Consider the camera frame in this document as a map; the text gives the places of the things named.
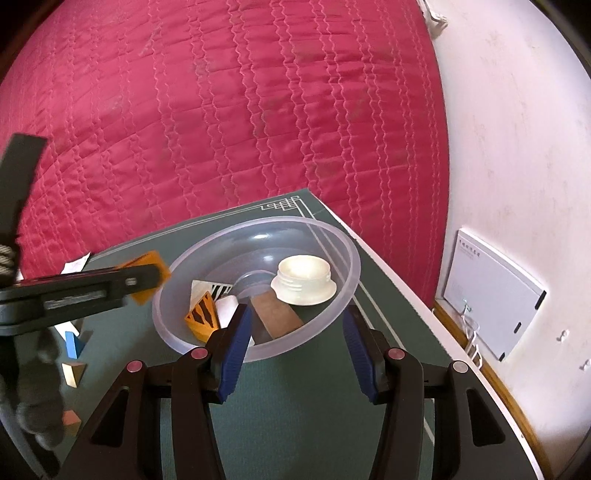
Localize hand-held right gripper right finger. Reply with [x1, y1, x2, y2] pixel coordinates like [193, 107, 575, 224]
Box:
[342, 305, 525, 480]

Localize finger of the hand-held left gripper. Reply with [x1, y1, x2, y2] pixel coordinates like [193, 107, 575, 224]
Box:
[0, 133, 49, 246]
[0, 264, 172, 340]

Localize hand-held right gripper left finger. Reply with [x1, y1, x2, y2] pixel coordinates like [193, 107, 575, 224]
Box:
[60, 305, 254, 480]

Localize white USB charger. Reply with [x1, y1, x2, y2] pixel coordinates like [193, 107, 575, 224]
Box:
[215, 295, 257, 348]

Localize orange striped triangular block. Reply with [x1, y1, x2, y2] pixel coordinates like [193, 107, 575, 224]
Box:
[184, 295, 221, 343]

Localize wooden rectangular block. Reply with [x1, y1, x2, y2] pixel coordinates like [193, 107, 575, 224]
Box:
[249, 293, 305, 343]

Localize white striped triangular block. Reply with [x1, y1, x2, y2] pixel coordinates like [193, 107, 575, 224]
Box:
[190, 279, 234, 315]

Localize white round lid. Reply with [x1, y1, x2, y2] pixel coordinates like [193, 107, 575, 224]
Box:
[270, 255, 339, 306]

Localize clear plastic basin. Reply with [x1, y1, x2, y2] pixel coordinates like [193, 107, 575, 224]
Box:
[151, 217, 362, 363]

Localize person's left hand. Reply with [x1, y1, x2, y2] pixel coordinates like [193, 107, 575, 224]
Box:
[0, 330, 68, 450]

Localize white paper sheet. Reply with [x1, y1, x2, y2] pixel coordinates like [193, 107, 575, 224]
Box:
[62, 252, 92, 276]

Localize blue block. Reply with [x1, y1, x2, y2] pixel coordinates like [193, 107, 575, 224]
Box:
[65, 330, 93, 361]

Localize green table mat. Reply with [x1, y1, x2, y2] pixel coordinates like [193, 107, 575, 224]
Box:
[46, 194, 439, 480]

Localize wooden triangular block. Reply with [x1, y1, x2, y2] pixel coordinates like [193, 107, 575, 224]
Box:
[61, 361, 88, 388]

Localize wooden baseboard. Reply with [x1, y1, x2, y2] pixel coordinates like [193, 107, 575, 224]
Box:
[433, 298, 555, 476]

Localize red quilted blanket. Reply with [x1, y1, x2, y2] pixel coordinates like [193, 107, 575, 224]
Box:
[0, 0, 451, 305]

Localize white crumpled cloth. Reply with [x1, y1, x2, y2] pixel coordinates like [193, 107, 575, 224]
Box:
[418, 0, 448, 35]

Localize white cables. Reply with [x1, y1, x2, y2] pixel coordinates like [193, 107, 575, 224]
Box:
[459, 300, 485, 366]

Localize white wall panel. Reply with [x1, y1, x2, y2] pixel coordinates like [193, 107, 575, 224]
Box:
[436, 227, 548, 361]

